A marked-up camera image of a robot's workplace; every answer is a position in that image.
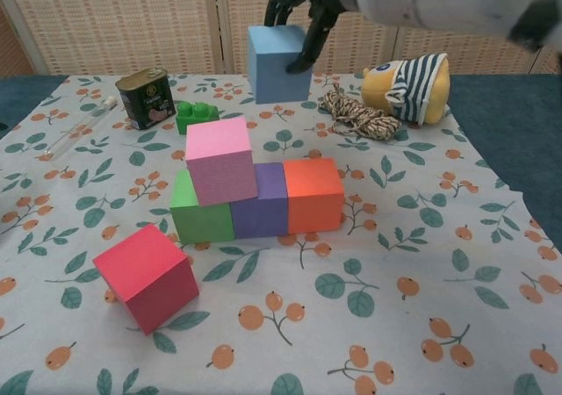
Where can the light blue foam cube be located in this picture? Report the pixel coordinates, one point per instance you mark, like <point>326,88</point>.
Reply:
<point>276,70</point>

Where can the pink foam cube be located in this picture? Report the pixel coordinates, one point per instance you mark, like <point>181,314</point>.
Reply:
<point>224,162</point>

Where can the orange foam cube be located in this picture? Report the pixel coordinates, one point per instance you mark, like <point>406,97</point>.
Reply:
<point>314,193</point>

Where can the purple foam cube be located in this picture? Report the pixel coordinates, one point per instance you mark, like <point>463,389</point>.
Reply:
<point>259,219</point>

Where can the crimson red foam cube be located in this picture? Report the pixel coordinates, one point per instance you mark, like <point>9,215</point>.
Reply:
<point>145,276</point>

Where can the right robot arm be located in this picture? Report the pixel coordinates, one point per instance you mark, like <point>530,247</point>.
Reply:
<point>439,0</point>

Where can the yellow plush toy striped shirt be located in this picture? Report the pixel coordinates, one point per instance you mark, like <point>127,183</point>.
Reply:
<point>417,88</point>

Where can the green toy building brick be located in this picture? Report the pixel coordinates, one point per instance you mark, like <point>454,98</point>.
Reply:
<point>197,117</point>

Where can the woven folding screen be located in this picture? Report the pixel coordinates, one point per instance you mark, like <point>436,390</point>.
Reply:
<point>131,17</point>

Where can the dark green tin can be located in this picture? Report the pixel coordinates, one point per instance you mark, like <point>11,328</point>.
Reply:
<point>142,98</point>

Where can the green foam cube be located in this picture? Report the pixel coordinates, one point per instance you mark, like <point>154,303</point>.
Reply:
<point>202,224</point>

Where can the clear glass test tube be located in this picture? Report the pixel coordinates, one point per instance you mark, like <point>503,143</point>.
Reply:
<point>81,127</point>

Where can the floral fruit print tablecloth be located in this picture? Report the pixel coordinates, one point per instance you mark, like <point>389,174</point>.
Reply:
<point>395,281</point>

